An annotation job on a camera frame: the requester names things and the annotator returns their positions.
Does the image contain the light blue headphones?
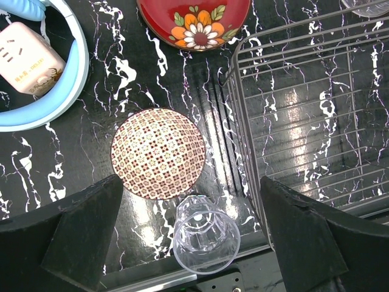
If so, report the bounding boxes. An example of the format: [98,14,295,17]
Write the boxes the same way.
[1,1,89,132]

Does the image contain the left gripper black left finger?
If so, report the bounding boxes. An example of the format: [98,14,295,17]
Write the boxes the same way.
[1,175,123,291]

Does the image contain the black wire dish rack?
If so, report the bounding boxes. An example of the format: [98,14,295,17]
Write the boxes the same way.
[222,0,389,249]

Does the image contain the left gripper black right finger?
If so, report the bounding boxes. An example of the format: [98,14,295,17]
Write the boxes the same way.
[260,176,388,291]

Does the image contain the red floral plate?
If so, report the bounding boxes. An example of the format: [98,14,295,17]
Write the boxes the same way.
[137,0,252,52]

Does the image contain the clear faceted glass tumbler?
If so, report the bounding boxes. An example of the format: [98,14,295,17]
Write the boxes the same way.
[173,195,241,275]

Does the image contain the brown checkered patterned bowl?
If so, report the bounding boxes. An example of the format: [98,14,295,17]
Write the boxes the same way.
[110,108,206,200]

